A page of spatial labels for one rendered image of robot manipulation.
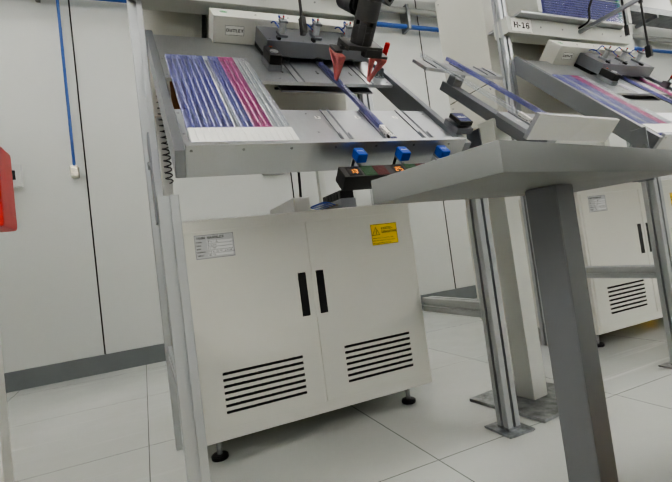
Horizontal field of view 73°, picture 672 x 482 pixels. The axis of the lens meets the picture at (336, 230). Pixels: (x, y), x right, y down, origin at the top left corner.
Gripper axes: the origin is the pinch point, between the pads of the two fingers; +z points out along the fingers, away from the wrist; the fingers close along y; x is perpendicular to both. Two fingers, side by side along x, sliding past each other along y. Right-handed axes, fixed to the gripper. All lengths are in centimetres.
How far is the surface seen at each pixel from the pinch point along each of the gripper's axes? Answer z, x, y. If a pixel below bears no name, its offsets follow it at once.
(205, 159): 7, 28, 43
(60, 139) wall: 101, -154, 89
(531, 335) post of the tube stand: 50, 57, -44
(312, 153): 6.4, 27.8, 20.4
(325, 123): 5.8, 14.9, 12.5
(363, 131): 5.7, 19.1, 4.2
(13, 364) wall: 186, -72, 118
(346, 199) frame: 35.7, 5.8, -3.9
